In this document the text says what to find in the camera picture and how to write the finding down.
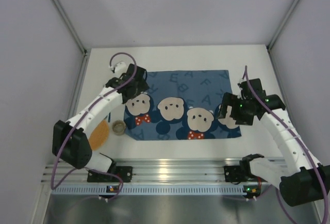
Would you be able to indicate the slotted cable duct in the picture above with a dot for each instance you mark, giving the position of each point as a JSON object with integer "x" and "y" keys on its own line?
{"x": 152, "y": 190}

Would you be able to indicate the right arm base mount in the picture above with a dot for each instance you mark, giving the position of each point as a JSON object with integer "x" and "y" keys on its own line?
{"x": 235, "y": 175}

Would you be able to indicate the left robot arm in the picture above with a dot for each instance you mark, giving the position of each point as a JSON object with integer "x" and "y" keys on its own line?
{"x": 71, "y": 137}

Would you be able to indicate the round woven bamboo plate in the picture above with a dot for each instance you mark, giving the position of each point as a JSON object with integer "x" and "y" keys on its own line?
{"x": 99, "y": 135}

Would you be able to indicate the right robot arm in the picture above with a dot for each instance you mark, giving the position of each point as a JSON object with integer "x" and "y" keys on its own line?
{"x": 304, "y": 179}

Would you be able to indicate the small woven cup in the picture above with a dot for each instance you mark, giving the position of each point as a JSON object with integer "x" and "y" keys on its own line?
{"x": 119, "y": 127}

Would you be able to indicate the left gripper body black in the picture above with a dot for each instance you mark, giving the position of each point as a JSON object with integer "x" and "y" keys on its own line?
{"x": 139, "y": 85}

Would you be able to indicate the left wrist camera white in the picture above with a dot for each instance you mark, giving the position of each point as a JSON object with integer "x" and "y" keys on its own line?
{"x": 118, "y": 68}

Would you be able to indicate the blue cartoon placemat cloth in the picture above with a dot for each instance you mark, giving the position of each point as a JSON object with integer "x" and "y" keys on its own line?
{"x": 181, "y": 105}

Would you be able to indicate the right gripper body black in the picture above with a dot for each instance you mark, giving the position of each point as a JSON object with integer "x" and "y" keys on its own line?
{"x": 229, "y": 107}

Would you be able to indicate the aluminium rail frame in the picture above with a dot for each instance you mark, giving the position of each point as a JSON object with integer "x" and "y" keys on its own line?
{"x": 162, "y": 171}

